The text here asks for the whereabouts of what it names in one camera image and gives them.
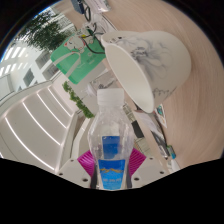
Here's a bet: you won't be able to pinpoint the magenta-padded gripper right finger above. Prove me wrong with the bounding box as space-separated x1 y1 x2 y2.
128 148 168 188

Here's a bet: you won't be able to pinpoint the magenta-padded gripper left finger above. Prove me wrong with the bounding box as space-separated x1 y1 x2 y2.
56 149 94 188

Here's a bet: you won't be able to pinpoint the clear blue-labelled water bottle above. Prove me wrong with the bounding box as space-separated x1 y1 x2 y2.
87 88 135 191

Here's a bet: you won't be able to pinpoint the black notebook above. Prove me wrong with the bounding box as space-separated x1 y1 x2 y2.
130 119 145 139

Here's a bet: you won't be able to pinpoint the small teal tube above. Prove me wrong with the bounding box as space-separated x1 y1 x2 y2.
166 144 177 160

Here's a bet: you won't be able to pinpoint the white computer mouse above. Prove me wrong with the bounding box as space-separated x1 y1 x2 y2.
169 159 183 173

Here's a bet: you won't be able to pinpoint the white printed booklet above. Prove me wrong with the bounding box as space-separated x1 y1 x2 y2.
133 109 168 158

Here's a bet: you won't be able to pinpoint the colourful sticker sheet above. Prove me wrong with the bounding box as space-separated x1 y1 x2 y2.
154 103 168 129

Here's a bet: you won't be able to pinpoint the green plants atop cabinet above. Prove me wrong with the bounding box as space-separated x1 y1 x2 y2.
62 80 95 119

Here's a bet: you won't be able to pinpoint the ceiling light strips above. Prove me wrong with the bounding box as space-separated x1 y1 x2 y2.
3 86 73 161

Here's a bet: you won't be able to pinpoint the green tote bag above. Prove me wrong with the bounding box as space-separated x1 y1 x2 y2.
49 28 108 84

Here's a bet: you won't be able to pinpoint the white marbled cup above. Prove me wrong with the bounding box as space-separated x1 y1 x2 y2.
100 29 193 114

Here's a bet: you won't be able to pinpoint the row of green plants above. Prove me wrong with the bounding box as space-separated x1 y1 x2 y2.
14 11 73 53

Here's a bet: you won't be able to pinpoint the black cable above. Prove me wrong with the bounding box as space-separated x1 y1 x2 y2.
74 6 108 56

